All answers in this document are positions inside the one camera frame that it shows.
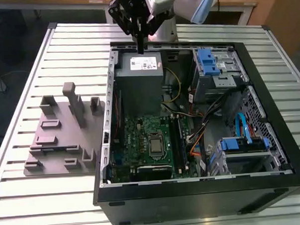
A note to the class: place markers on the wooden desk white frame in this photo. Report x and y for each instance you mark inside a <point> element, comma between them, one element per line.
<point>234,0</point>

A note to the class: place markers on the blue drive bay latch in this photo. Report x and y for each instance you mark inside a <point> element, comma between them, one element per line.
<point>207,62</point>

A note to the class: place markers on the silver CPU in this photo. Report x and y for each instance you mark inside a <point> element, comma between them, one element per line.
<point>156,145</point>

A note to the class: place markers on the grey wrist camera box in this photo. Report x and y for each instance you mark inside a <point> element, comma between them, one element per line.
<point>160,2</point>

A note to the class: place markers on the grey power supply unit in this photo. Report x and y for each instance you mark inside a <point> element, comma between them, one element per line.
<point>139,88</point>

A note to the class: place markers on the black graphics card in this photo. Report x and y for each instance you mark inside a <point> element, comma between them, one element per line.
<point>155,173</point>

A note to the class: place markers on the CPU socket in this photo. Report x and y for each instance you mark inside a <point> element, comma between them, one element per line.
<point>156,135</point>

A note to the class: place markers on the wooden cabinet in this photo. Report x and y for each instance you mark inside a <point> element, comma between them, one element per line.
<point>285,12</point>

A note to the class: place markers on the hard disk in blue carrier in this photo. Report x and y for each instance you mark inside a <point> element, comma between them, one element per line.
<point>229,144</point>

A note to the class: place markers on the silver drive cage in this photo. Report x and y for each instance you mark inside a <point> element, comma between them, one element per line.
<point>228,81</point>

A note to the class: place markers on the black PC case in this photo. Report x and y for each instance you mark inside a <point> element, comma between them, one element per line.
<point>169,206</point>

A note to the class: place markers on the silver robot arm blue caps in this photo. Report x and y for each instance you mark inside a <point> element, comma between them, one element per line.
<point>182,4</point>

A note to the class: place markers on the grey parts rack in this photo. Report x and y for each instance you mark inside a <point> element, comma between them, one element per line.
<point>63,126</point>

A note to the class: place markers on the green motherboard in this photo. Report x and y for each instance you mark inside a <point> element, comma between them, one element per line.
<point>138,133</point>

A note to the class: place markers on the silver disk bay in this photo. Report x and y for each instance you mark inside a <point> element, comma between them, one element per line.
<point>249,156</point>

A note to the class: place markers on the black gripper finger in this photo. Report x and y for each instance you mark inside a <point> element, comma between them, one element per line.
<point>121,16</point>
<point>153,25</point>

